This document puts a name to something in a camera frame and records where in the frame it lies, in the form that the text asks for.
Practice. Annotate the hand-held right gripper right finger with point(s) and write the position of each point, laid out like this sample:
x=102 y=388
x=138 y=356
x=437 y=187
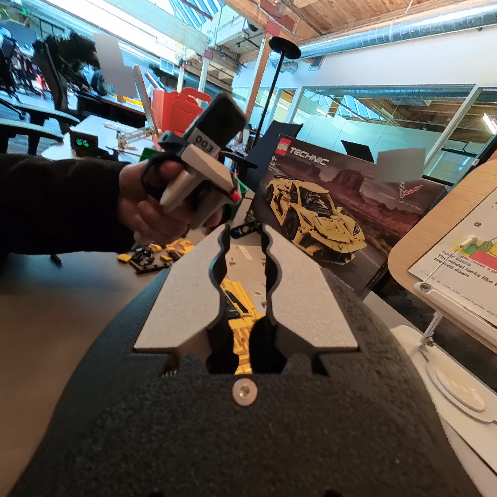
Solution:
x=314 y=306

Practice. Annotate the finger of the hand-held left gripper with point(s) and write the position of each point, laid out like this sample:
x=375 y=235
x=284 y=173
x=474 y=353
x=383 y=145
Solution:
x=205 y=166
x=211 y=207

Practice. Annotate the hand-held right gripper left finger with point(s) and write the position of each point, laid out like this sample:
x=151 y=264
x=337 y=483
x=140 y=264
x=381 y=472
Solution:
x=174 y=306

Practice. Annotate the black brick beam piece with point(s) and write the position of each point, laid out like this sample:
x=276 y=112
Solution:
x=248 y=228

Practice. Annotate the instruction booklet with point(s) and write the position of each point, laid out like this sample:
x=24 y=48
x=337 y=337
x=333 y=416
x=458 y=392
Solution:
x=244 y=258

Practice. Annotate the yellow toy brick car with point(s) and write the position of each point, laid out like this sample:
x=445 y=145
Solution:
x=242 y=334

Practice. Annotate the person's left forearm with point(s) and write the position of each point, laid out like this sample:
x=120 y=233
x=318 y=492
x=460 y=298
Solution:
x=58 y=202

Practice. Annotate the grey desk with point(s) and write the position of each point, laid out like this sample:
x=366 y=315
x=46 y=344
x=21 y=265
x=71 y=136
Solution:
x=58 y=310

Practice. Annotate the person's left hand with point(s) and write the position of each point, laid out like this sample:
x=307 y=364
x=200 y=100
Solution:
x=139 y=209

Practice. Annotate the black office chair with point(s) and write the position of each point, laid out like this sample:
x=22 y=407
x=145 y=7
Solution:
x=237 y=163
x=54 y=85

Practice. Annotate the green storage bin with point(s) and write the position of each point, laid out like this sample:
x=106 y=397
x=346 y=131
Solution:
x=242 y=190

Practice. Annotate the red storage bin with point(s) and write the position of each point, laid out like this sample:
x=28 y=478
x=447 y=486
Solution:
x=178 y=108

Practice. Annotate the pile of black brick parts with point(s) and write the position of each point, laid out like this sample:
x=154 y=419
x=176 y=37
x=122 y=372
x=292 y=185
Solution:
x=149 y=260

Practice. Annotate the black floor lamp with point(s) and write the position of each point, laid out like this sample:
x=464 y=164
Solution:
x=277 y=85

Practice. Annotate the toy car box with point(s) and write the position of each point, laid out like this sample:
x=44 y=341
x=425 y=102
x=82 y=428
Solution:
x=349 y=194

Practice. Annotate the black device green display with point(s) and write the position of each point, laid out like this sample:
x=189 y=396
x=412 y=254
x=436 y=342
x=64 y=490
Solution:
x=83 y=143

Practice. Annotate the white paper notice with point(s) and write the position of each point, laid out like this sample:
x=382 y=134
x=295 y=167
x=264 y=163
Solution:
x=466 y=271

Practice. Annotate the white sign stand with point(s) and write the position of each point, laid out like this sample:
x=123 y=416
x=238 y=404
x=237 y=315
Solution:
x=458 y=400

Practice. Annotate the metal ceiling duct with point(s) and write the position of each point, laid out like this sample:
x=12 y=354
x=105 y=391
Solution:
x=388 y=31

